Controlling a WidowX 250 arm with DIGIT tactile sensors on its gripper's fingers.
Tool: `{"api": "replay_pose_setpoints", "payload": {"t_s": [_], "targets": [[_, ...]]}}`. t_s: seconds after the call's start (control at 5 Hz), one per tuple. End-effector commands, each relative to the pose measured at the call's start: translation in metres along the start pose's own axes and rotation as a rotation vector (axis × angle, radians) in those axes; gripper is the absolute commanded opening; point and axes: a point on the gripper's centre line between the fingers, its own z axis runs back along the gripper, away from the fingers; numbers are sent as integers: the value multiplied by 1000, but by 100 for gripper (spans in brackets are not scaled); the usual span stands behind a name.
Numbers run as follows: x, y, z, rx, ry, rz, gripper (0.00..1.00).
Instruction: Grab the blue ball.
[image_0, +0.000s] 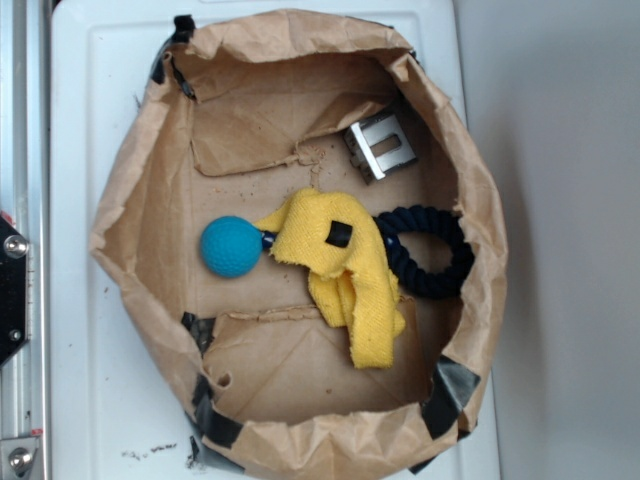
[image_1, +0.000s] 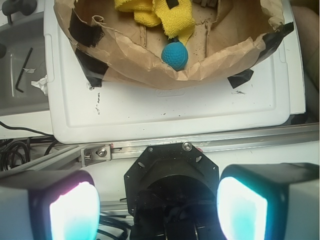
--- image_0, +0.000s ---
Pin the black mounting plate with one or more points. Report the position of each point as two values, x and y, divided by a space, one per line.
13 290

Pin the blue dimpled ball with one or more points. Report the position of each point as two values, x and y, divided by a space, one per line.
230 246

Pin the yellow cloth rag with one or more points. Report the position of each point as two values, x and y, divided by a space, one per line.
334 236

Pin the aluminium frame rail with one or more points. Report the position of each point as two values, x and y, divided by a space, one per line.
25 141

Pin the brown paper bag liner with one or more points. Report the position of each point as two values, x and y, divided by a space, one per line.
237 117

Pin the silver metal bracket block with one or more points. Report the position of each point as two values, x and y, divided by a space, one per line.
378 146

